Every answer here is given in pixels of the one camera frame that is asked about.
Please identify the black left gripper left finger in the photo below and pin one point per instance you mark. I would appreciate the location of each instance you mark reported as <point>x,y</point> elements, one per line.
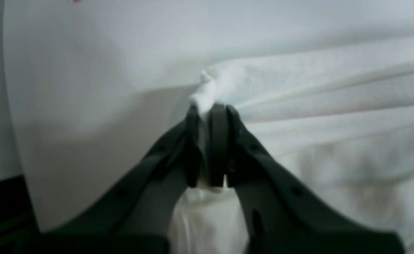
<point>134,216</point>

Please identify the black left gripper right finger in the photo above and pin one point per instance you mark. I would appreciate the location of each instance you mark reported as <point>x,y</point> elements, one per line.
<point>282,215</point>

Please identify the white printed T-shirt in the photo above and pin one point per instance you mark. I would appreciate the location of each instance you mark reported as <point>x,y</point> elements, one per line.
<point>340,119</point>

